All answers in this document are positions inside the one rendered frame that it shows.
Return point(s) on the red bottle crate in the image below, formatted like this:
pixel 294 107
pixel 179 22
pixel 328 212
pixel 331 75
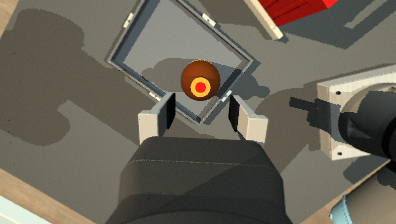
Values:
pixel 284 11

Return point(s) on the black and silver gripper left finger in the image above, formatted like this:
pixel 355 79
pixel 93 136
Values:
pixel 154 122

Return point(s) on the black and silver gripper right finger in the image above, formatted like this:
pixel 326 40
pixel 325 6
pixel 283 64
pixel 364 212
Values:
pixel 245 122

